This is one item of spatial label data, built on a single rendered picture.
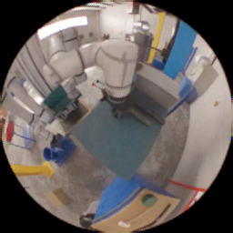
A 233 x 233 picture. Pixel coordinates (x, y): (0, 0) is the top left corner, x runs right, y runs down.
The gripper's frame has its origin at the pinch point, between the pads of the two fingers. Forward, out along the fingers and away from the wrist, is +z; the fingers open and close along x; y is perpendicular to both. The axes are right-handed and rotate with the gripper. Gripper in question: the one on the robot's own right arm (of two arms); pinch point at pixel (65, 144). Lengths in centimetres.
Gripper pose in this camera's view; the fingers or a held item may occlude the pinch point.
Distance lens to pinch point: 79.4
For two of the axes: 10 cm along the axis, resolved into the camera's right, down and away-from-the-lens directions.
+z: 3.7, 5.2, 7.7
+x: -5.4, 7.9, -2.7
